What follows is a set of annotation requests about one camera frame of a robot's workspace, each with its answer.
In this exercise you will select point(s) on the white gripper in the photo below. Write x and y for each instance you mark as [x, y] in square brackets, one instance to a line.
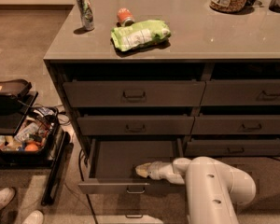
[156, 171]

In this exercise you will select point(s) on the grey drawer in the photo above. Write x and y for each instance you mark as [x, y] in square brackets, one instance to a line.
[113, 162]
[135, 125]
[237, 124]
[241, 92]
[232, 148]
[133, 93]

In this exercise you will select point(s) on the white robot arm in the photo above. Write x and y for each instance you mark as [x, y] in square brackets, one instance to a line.
[212, 187]

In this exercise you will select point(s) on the grey drawer cabinet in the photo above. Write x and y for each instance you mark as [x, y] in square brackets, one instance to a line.
[204, 45]

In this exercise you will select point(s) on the orange fruit in bin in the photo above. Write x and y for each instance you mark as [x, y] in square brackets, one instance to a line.
[31, 147]

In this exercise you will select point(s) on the black bin of groceries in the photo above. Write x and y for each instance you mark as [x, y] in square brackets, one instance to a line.
[40, 127]

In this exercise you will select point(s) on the white shoe lower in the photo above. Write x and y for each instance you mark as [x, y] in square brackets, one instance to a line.
[36, 217]

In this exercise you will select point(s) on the green chip bag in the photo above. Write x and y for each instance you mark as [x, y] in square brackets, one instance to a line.
[140, 35]

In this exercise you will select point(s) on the black tray on cart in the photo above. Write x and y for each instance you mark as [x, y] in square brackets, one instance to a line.
[14, 89]

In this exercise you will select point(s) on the orange can lying down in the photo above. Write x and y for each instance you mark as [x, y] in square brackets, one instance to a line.
[125, 17]

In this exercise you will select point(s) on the tall silver drink can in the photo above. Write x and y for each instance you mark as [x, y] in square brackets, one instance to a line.
[86, 14]

